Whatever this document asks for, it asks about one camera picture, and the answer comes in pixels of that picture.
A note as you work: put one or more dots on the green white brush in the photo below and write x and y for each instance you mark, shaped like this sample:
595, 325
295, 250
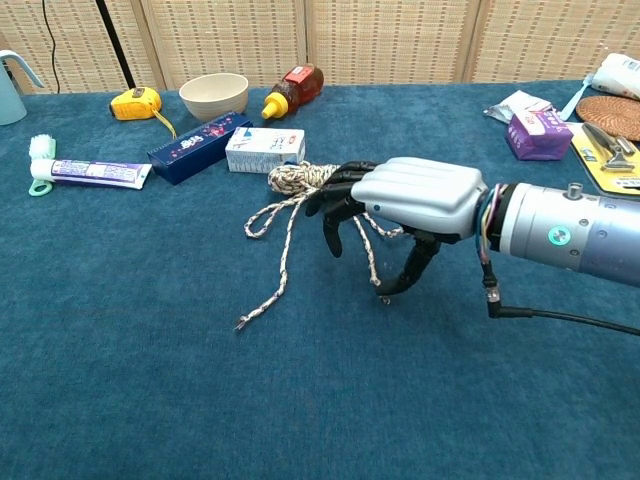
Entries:
42, 147

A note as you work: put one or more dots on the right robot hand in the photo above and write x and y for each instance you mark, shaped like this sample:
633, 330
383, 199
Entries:
420, 192

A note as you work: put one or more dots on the dark blue toothpaste box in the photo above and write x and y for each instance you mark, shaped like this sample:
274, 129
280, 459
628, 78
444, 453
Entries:
200, 147

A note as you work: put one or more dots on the light blue toothbrush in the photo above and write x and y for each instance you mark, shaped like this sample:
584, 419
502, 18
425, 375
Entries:
575, 100

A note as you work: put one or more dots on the blue carpet table cover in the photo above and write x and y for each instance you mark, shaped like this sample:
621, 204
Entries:
200, 375

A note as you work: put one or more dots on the honey bottle yellow cap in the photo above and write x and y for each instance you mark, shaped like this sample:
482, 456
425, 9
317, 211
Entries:
295, 90

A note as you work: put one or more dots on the black tripod stand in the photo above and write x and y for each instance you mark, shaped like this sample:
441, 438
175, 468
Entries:
115, 40

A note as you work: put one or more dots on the razor in yellow pack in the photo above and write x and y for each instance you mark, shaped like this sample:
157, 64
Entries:
610, 165

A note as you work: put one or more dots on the beige bowl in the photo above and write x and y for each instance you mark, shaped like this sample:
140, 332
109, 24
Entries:
214, 97

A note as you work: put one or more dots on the white blue carton box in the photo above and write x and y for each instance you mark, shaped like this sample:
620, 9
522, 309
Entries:
265, 150

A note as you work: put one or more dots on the round woven coaster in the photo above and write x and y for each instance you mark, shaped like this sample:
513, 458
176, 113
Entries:
610, 115

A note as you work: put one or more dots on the light blue plastic pitcher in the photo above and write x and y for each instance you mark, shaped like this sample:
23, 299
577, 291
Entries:
10, 95

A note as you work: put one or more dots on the bamboo folding screen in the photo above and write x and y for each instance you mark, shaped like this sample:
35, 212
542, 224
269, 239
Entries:
375, 40

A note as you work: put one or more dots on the purple small box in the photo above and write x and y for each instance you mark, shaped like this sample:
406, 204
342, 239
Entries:
537, 135

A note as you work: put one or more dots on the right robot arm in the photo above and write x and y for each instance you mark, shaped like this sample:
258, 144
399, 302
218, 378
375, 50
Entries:
575, 230

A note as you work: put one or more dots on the silver snack packet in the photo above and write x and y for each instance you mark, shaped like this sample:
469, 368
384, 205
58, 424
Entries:
517, 105

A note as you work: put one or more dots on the yellow tape measure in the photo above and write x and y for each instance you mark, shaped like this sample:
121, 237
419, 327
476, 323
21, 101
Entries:
135, 104

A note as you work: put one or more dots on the white purple toothpaste tube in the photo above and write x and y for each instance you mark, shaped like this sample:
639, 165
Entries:
95, 172

